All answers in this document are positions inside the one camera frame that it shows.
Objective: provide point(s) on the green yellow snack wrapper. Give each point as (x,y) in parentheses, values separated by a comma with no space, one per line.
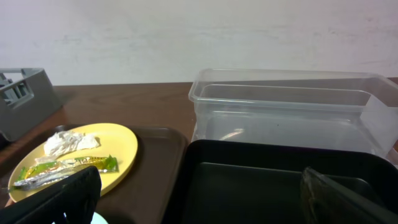
(46,173)

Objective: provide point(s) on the yellow plate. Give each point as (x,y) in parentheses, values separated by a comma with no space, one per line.
(115,140)

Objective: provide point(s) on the grey dish rack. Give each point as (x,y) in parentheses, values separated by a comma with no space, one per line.
(27,98)

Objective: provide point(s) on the clear plastic bin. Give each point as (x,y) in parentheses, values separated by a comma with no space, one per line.
(346,111)

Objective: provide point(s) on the light blue bowl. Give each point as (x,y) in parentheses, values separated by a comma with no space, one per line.
(98,219)

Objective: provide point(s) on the white napkin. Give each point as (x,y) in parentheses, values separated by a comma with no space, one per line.
(65,142)

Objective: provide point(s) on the black plastic tray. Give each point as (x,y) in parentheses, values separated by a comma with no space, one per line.
(234,182)

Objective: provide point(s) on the brown serving tray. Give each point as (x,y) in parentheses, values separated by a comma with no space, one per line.
(142,196)

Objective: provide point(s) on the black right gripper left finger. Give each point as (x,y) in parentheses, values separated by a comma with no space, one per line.
(71,200)

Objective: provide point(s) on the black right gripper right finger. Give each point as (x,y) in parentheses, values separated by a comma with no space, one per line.
(326,201)

